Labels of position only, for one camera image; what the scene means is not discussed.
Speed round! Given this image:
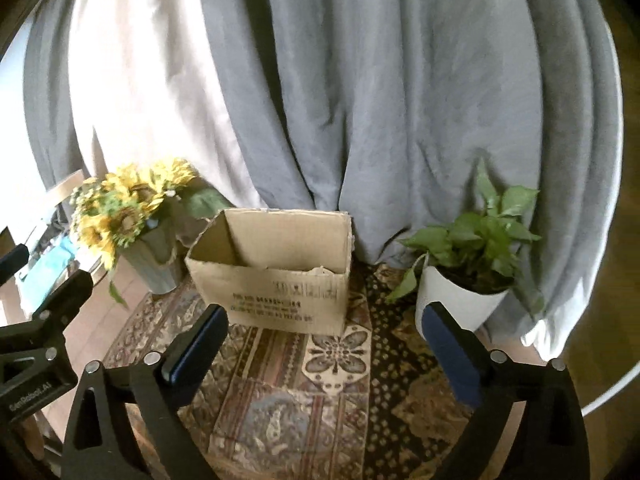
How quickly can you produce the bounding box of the blue cloth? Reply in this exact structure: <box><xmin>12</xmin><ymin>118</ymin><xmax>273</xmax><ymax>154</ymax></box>
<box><xmin>41</xmin><ymin>235</ymin><xmax>77</xmax><ymax>277</ymax></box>

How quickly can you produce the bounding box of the grey curtain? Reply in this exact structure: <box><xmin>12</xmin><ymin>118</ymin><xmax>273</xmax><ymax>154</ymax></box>
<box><xmin>22</xmin><ymin>0</ymin><xmax>626</xmax><ymax>361</ymax></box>

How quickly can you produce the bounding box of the grey-green ribbed vase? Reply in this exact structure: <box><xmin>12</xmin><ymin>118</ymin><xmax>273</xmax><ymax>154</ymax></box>
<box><xmin>120</xmin><ymin>220</ymin><xmax>184</xmax><ymax>295</ymax></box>

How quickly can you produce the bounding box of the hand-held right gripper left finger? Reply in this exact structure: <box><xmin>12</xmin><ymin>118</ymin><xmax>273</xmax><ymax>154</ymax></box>
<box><xmin>62</xmin><ymin>304</ymin><xmax>229</xmax><ymax>480</ymax></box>

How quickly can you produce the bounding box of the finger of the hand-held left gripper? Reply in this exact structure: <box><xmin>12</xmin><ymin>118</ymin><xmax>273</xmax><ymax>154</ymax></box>
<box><xmin>0</xmin><ymin>244</ymin><xmax>30</xmax><ymax>288</ymax></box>
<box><xmin>31</xmin><ymin>269</ymin><xmax>95</xmax><ymax>335</ymax></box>

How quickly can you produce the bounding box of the beige curtain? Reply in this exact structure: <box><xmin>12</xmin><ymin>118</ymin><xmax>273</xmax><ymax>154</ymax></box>
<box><xmin>65</xmin><ymin>0</ymin><xmax>273</xmax><ymax>211</ymax></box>

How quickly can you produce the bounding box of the brown cardboard box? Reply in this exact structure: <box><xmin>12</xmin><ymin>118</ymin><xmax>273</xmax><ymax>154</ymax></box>
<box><xmin>185</xmin><ymin>208</ymin><xmax>355</xmax><ymax>336</ymax></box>

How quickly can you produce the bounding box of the patterned tablecloth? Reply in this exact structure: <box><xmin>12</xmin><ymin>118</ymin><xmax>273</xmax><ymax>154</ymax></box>
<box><xmin>102</xmin><ymin>260</ymin><xmax>503</xmax><ymax>480</ymax></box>

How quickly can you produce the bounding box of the green leafy plant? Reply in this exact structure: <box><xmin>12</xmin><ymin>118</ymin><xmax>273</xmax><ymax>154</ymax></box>
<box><xmin>385</xmin><ymin>160</ymin><xmax>544</xmax><ymax>312</ymax></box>

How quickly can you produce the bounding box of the artificial sunflower bouquet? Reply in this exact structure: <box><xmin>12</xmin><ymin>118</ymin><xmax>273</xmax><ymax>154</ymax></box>
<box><xmin>69</xmin><ymin>158</ymin><xmax>236</xmax><ymax>307</ymax></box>

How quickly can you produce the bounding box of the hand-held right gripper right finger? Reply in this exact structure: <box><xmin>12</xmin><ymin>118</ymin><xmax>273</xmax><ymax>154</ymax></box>
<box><xmin>421</xmin><ymin>301</ymin><xmax>591</xmax><ymax>480</ymax></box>

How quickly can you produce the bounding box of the white plant pot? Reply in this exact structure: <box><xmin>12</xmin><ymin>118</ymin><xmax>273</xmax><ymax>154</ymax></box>
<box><xmin>415</xmin><ymin>265</ymin><xmax>512</xmax><ymax>335</ymax></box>

